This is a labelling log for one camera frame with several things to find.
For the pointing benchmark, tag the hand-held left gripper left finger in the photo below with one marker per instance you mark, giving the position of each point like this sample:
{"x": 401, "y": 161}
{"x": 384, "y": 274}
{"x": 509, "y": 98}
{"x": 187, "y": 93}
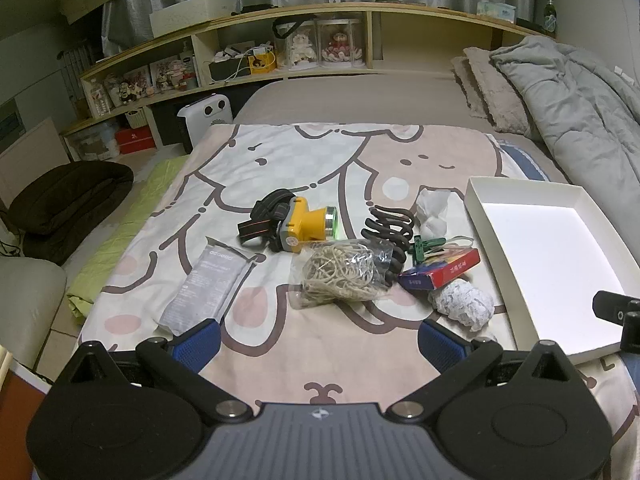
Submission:
{"x": 196, "y": 344}

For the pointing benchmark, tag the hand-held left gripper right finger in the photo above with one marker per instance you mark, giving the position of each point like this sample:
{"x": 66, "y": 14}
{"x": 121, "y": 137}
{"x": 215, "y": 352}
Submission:
{"x": 441, "y": 352}

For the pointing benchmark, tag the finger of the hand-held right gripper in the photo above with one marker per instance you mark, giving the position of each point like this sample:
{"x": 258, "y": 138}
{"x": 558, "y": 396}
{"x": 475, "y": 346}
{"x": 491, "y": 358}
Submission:
{"x": 607, "y": 306}

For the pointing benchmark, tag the white lace roll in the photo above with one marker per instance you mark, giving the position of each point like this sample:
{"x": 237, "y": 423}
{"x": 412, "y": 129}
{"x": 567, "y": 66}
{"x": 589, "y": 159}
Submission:
{"x": 462, "y": 302}

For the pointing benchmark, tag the grey wet wipes packet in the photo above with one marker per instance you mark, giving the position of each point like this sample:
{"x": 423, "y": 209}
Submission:
{"x": 210, "y": 285}

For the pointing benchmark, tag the white shallow cardboard box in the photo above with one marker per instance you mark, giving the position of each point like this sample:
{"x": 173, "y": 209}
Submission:
{"x": 540, "y": 260}

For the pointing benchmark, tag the red and blue card box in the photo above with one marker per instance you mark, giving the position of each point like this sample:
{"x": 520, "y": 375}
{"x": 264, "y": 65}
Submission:
{"x": 440, "y": 270}

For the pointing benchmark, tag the green clothes peg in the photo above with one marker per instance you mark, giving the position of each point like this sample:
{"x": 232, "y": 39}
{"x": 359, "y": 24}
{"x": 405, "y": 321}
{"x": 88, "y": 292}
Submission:
{"x": 425, "y": 246}

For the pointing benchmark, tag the clear bag of rubber bands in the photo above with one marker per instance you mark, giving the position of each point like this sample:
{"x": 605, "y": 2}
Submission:
{"x": 340, "y": 272}

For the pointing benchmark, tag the light green floor mat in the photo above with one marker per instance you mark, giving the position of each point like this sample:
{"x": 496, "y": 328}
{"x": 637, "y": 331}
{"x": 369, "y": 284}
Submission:
{"x": 125, "y": 240}

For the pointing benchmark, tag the black spiral hair curler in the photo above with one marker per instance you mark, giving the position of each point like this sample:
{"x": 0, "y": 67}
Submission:
{"x": 387, "y": 230}

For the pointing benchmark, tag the white crumpled tissue wad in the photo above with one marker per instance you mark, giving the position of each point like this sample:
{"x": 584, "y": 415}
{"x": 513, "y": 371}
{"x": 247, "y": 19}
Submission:
{"x": 432, "y": 210}

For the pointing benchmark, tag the beige chair seat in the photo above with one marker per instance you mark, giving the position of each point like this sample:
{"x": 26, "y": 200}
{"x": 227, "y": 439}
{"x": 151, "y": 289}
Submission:
{"x": 30, "y": 310}

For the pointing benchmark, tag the black floor cushion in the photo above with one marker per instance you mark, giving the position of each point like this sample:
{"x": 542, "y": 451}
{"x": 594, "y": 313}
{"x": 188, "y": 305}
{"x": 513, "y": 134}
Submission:
{"x": 70, "y": 195}

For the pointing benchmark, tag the cartoon printed blanket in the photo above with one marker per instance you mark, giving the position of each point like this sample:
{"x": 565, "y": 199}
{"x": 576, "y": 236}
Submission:
{"x": 300, "y": 170}

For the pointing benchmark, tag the grey quilted duvet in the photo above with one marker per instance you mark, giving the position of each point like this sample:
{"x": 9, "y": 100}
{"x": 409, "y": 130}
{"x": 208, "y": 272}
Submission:
{"x": 575, "y": 100}

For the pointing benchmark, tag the red storage box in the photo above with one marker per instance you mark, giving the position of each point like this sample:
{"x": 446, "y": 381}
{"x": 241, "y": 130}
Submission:
{"x": 135, "y": 140}

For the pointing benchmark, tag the white space heater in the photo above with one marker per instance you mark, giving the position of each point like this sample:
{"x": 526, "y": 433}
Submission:
{"x": 205, "y": 120}

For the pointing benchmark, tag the clear plastic storage bin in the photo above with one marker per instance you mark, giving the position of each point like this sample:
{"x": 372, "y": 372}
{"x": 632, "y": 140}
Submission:
{"x": 92, "y": 142}

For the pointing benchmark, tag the white small basket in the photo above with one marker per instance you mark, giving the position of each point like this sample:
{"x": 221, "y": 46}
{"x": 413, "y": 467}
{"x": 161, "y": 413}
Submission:
{"x": 137, "y": 119}

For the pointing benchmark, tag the large beige furry pillow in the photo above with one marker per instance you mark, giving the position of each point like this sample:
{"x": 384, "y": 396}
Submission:
{"x": 500, "y": 90}

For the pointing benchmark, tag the light wooden board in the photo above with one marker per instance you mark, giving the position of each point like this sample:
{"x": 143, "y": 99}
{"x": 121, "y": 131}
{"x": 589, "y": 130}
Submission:
{"x": 30, "y": 160}

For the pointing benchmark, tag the small beige furry pillow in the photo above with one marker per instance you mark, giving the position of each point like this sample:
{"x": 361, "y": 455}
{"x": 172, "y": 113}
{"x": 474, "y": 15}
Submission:
{"x": 462, "y": 85}

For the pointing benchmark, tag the beige bed mattress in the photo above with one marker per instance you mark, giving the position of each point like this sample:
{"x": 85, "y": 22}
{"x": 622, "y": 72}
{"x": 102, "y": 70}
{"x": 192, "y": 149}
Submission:
{"x": 350, "y": 100}

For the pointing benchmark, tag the black box on shelf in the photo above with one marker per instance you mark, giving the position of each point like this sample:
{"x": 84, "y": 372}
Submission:
{"x": 225, "y": 70}

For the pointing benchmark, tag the white lotion bottle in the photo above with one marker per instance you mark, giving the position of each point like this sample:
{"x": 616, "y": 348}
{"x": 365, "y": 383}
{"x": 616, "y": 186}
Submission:
{"x": 187, "y": 65}

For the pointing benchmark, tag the yellow bear box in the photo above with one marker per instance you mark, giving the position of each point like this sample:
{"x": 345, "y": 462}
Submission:
{"x": 262, "y": 62}

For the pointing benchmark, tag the green glass bottle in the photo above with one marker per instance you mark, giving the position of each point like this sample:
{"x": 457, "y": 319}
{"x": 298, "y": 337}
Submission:
{"x": 550, "y": 17}

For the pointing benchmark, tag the pale green tissue box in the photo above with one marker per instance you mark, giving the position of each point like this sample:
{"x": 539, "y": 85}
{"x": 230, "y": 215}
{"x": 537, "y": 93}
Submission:
{"x": 495, "y": 11}

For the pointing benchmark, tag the clear doll box white doll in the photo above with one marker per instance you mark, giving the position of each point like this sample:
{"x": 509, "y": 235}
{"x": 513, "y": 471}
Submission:
{"x": 300, "y": 45}

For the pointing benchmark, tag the clear doll box red doll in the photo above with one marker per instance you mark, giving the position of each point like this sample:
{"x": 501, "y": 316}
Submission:
{"x": 340, "y": 42}

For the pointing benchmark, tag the white storage box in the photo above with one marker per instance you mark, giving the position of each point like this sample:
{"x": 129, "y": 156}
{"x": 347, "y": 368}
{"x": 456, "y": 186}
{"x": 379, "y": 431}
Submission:
{"x": 192, "y": 15}

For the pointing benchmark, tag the wooden bedside shelf unit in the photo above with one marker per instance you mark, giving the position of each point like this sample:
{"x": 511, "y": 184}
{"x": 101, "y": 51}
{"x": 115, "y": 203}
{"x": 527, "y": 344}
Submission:
{"x": 325, "y": 10}

